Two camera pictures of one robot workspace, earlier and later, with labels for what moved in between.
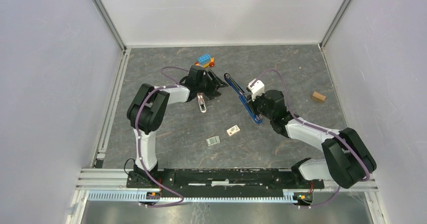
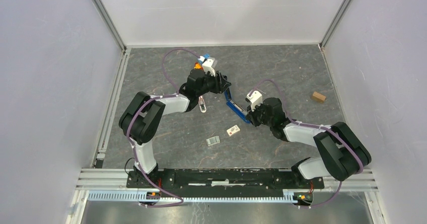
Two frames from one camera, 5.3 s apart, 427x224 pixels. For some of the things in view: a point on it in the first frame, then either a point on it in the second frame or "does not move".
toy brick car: [205, 61] does not move
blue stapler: [258, 118] to [235, 107]
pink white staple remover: [201, 102] does not move
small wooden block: [318, 97] does not move
